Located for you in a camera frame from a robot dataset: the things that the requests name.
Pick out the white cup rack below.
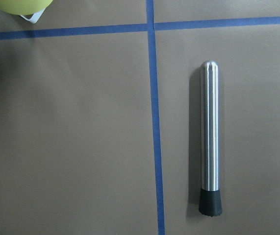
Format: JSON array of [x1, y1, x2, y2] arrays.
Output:
[[20, 8, 46, 24]]

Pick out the yellow-green upside-down cup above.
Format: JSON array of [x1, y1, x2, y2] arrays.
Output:
[[0, 0, 53, 15]]

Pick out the steel muddler black tip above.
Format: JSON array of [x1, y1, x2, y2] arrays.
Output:
[[199, 61, 223, 217]]

